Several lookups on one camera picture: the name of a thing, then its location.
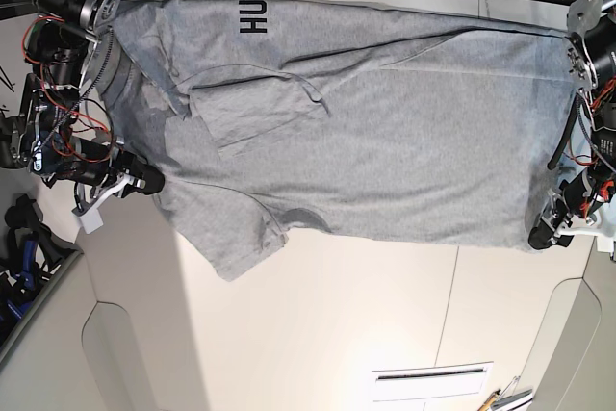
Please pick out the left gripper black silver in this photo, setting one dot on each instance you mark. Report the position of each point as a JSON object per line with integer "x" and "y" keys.
{"x": 589, "y": 191}

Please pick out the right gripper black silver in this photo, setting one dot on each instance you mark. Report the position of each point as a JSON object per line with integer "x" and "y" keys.
{"x": 98, "y": 165}

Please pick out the grey T-shirt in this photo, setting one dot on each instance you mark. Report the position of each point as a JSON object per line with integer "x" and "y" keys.
{"x": 269, "y": 115}

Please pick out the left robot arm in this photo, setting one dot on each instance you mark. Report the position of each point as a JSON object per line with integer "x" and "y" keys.
{"x": 591, "y": 36}

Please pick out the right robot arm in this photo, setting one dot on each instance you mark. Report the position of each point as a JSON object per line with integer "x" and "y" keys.
{"x": 69, "y": 47}

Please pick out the black and blue tool pile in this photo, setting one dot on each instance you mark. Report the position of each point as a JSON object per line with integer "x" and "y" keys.
{"x": 33, "y": 254}

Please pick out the pens at bottom edge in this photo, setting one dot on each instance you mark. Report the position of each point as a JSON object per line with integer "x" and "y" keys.
{"x": 507, "y": 400}

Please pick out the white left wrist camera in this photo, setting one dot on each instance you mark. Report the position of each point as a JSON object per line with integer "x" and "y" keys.
{"x": 601, "y": 226}

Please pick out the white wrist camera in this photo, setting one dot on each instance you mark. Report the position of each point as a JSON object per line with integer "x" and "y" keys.
{"x": 601, "y": 226}
{"x": 87, "y": 214}

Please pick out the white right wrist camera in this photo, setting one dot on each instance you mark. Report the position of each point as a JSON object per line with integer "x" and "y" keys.
{"x": 87, "y": 214}

